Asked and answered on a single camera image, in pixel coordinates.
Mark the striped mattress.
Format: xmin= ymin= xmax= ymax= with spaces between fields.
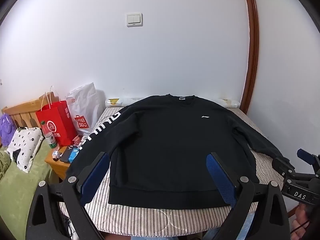
xmin=60 ymin=105 xmax=295 ymax=233

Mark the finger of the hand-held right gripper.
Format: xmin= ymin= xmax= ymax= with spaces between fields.
xmin=297 ymin=149 xmax=320 ymax=178
xmin=272 ymin=157 xmax=295 ymax=180

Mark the wooden headboard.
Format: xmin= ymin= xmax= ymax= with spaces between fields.
xmin=1 ymin=91 xmax=61 ymax=131

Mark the green blanket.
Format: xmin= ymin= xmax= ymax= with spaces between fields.
xmin=0 ymin=140 xmax=57 ymax=240

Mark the blue box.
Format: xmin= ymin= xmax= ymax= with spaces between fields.
xmin=69 ymin=145 xmax=81 ymax=163

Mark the white flower print pillow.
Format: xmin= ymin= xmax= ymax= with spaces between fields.
xmin=6 ymin=127 xmax=45 ymax=174

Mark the wooden door frame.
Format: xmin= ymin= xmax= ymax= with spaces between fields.
xmin=241 ymin=0 xmax=259 ymax=115

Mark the white plastic bag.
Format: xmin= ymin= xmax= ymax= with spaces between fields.
xmin=66 ymin=82 xmax=106 ymax=136

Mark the white duck print bumper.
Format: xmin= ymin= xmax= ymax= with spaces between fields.
xmin=105 ymin=96 xmax=241 ymax=109

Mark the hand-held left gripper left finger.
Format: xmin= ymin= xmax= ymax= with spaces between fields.
xmin=25 ymin=152 xmax=112 ymax=240

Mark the green label water bottle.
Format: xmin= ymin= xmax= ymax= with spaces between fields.
xmin=40 ymin=121 xmax=60 ymax=151

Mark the person's right hand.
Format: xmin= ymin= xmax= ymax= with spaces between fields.
xmin=291 ymin=204 xmax=311 ymax=240

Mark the white light switch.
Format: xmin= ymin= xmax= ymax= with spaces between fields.
xmin=126 ymin=12 xmax=143 ymax=27

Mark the dark smartphone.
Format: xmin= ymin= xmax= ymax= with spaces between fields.
xmin=59 ymin=145 xmax=75 ymax=163

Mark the wooden nightstand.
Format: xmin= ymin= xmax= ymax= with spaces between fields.
xmin=44 ymin=140 xmax=83 ymax=181

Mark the red paper bag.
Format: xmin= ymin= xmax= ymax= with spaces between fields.
xmin=35 ymin=85 xmax=77 ymax=147

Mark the purple plush toy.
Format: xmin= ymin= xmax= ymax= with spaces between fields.
xmin=0 ymin=113 xmax=15 ymax=147

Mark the black sweatshirt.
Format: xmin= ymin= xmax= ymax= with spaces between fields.
xmin=65 ymin=94 xmax=288 ymax=210

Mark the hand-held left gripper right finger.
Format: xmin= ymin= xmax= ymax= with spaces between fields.
xmin=205 ymin=152 xmax=292 ymax=240

